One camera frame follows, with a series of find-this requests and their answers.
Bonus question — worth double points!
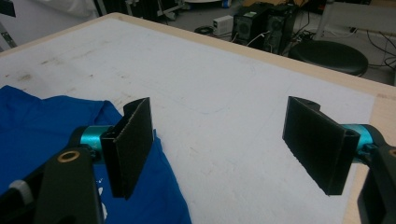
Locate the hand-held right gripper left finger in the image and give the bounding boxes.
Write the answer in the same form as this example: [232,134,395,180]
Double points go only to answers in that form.
[71,96,155,201]

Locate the black floor cables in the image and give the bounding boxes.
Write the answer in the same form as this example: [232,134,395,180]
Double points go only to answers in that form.
[365,30,396,71]

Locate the black round stool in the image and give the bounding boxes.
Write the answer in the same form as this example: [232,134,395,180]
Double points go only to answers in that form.
[288,40,370,77]

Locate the black coiled cable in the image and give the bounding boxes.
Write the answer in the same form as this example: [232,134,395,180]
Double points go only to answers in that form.
[193,25,216,35]

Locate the white power supply box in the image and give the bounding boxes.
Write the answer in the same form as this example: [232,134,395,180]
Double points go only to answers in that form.
[212,15,234,36]

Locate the blue t-shirt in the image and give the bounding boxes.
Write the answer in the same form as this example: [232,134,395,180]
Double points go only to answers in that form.
[0,85,192,224]

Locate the metal stand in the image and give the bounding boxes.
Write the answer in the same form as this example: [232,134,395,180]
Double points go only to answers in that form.
[0,21,19,52]

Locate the white metal table frame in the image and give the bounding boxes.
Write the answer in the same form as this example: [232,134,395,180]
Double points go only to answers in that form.
[312,0,396,41]

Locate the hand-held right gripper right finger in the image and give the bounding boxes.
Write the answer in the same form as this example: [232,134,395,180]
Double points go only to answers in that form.
[282,95,374,196]

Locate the black computer tower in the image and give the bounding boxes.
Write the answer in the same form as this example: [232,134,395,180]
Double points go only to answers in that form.
[263,4,301,56]
[231,3,273,49]

